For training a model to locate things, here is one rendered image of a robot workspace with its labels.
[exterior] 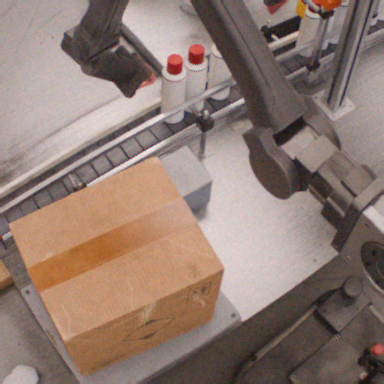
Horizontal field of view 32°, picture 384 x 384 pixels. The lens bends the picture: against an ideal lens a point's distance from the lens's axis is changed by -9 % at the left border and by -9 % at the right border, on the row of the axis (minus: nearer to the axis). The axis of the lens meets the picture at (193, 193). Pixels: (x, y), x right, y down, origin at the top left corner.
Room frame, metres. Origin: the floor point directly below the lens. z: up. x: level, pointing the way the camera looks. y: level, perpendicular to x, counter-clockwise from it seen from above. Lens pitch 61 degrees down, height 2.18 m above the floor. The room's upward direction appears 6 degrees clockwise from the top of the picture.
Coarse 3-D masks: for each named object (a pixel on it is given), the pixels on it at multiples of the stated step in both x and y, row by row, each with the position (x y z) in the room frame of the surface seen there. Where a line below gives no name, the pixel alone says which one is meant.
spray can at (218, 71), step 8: (216, 48) 1.00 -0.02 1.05; (216, 56) 0.99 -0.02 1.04; (216, 64) 0.98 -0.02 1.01; (224, 64) 0.98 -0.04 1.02; (216, 72) 0.98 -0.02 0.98; (224, 72) 0.98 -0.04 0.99; (208, 80) 1.00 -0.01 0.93; (216, 80) 0.98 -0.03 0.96; (224, 80) 0.98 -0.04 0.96; (208, 88) 1.00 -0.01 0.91; (216, 96) 0.98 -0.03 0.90; (224, 96) 0.99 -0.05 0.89
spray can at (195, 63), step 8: (192, 48) 0.96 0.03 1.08; (200, 48) 0.97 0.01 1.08; (192, 56) 0.95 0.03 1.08; (200, 56) 0.95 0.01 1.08; (184, 64) 0.95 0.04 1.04; (192, 64) 0.95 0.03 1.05; (200, 64) 0.95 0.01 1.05; (192, 72) 0.94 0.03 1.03; (200, 72) 0.94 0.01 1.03; (192, 80) 0.94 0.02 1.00; (200, 80) 0.94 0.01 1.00; (192, 88) 0.94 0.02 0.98; (200, 88) 0.94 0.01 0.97; (192, 96) 0.94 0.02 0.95; (200, 104) 0.94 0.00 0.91
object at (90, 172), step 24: (288, 48) 1.18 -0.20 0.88; (288, 72) 1.10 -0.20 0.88; (240, 96) 1.00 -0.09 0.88; (144, 120) 0.91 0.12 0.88; (192, 120) 0.92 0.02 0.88; (96, 144) 0.84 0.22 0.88; (144, 144) 0.84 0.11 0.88; (96, 168) 0.77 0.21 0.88; (24, 192) 0.70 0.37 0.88; (48, 192) 0.70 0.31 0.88; (72, 192) 0.71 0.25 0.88; (24, 216) 0.64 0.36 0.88
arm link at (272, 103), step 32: (192, 0) 0.62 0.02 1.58; (224, 0) 0.60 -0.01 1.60; (224, 32) 0.57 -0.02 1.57; (256, 32) 0.59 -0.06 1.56; (256, 64) 0.55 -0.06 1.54; (256, 96) 0.53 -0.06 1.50; (288, 96) 0.54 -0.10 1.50; (256, 128) 0.50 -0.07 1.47; (320, 128) 0.52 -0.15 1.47; (256, 160) 0.48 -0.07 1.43; (288, 160) 0.46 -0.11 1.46; (288, 192) 0.44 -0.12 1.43
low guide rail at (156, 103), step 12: (288, 36) 1.20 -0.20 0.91; (276, 48) 1.16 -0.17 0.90; (144, 108) 0.92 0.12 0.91; (156, 108) 0.93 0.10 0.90; (120, 120) 0.88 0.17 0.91; (132, 120) 0.89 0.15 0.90; (96, 132) 0.84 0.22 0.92; (108, 132) 0.85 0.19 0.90; (84, 144) 0.81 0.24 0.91; (60, 156) 0.78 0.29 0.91; (36, 168) 0.74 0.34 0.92; (48, 168) 0.75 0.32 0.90; (24, 180) 0.71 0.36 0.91; (0, 192) 0.67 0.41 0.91
